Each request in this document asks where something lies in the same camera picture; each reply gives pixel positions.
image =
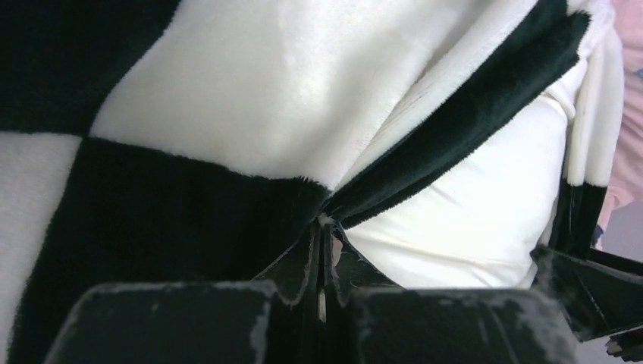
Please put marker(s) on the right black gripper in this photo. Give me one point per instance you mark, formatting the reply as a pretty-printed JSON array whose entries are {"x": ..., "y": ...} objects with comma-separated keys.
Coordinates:
[{"x": 600, "y": 297}]

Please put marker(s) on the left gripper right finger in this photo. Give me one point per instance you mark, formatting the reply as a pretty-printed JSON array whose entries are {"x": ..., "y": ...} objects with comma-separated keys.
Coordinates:
[{"x": 369, "y": 319}]

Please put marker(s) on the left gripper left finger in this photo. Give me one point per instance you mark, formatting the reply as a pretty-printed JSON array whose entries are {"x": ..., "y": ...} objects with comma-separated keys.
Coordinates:
[{"x": 270, "y": 319}]

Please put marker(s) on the black white checkered pillowcase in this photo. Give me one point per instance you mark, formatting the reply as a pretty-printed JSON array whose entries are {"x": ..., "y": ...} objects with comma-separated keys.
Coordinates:
[{"x": 188, "y": 141}]

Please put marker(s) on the white pillow yellow edge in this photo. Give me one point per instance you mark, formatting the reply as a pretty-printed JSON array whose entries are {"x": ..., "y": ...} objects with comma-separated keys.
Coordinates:
[{"x": 476, "y": 226}]

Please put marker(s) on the pink pillow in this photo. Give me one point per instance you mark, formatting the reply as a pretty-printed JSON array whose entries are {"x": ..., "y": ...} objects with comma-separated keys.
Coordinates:
[{"x": 625, "y": 186}]

